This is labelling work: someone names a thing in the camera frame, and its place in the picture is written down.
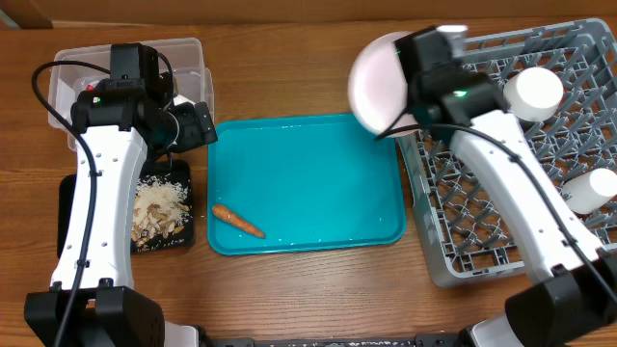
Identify teal serving tray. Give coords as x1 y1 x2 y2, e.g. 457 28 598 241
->
207 114 407 256

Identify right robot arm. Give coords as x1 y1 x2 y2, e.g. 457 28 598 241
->
410 67 616 346

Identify white paper liner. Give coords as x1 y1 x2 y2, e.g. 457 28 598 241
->
174 94 195 106

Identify clear plastic bin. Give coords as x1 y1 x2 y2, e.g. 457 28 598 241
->
47 37 216 153

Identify pink plate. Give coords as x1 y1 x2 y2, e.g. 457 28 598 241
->
347 32 410 135

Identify white cup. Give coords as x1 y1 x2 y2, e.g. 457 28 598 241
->
503 67 564 122

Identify black plastic tray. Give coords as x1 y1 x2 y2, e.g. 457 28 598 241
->
56 158 197 259

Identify spilled rice and food scraps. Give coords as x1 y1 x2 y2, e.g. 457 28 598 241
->
131 174 191 252

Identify pale green bowl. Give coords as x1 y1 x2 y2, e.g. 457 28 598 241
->
562 168 616 214

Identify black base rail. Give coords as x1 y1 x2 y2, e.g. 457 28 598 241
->
205 334 461 347

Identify orange carrot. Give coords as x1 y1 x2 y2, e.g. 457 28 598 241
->
212 204 266 239

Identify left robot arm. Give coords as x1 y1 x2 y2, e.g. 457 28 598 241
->
24 80 216 346

